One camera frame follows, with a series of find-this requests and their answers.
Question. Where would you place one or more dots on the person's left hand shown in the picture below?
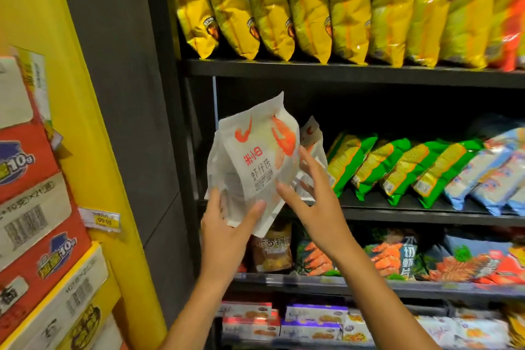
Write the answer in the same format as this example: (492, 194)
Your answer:
(230, 247)

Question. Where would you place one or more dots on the person's right hand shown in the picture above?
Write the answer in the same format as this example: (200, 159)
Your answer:
(324, 222)

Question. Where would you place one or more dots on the tan snack bag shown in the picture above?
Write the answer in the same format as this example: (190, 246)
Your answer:
(272, 251)

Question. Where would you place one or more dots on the white prawn print snack bag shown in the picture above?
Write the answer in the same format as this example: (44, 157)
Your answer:
(314, 136)
(250, 157)

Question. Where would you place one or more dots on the black metal shelf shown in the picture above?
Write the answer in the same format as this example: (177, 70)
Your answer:
(328, 72)

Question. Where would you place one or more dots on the blue puffed snack bag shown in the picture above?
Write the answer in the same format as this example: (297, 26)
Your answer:
(518, 202)
(504, 186)
(480, 165)

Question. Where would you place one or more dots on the row of yellow chip bags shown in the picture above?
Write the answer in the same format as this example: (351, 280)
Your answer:
(312, 9)

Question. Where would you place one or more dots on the person's left forearm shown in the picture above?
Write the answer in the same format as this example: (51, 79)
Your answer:
(201, 317)

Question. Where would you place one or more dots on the person's right forearm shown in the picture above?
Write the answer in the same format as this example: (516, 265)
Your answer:
(381, 304)

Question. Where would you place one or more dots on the small yellow price label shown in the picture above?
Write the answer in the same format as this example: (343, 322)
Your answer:
(98, 220)

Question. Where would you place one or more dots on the stack of noodle cartons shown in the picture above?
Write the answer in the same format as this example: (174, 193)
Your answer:
(33, 222)

